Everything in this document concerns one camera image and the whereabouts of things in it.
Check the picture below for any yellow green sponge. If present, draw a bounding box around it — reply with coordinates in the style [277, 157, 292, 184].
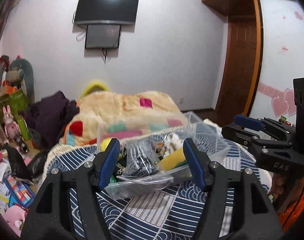
[159, 147, 187, 171]

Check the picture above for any white cloth pouch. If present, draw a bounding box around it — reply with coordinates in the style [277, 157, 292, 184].
[164, 133, 183, 154]

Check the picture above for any clear bag of dark items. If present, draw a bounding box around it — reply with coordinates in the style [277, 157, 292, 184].
[117, 138, 174, 186]

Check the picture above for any green knitted glove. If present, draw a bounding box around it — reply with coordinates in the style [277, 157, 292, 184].
[109, 175, 117, 184]

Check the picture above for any black bag with gold chain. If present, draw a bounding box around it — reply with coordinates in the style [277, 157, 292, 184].
[112, 147, 127, 178]

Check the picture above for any person's hand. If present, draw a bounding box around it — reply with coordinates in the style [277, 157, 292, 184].
[269, 173, 287, 201]

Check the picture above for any pink plush toy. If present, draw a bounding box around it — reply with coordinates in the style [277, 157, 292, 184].
[2, 205, 27, 237]

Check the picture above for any blue pencil case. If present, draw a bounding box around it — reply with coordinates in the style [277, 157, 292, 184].
[4, 175, 35, 209]

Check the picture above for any brown wooden door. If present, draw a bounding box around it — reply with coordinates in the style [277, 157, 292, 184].
[215, 18, 257, 126]

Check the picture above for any clear plastic storage bin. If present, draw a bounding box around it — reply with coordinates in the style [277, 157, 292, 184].
[105, 112, 230, 200]

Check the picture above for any green bottle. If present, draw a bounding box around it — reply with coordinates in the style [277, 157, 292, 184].
[17, 116, 30, 140]

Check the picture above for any pink rabbit figure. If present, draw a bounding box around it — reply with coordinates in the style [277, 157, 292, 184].
[2, 105, 21, 141]

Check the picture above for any dark purple clothing pile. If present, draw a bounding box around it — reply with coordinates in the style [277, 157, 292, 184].
[23, 91, 80, 150]

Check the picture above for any wooden wardrobe with white doors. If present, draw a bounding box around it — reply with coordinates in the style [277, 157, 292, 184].
[202, 0, 304, 124]

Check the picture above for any beige plush patchwork blanket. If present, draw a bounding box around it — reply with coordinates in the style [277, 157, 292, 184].
[60, 91, 189, 146]

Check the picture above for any green storage box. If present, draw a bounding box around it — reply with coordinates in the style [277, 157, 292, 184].
[0, 90, 28, 123]

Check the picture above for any yellow-green plush pillow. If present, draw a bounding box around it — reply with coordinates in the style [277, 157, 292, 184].
[80, 80, 109, 99]

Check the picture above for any grey green plush toy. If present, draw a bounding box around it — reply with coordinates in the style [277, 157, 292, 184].
[6, 59, 34, 99]

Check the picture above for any small black wall monitor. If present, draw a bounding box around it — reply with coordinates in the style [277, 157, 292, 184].
[85, 24, 121, 49]

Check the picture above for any black wall television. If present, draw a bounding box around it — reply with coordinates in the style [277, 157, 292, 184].
[74, 0, 139, 25]

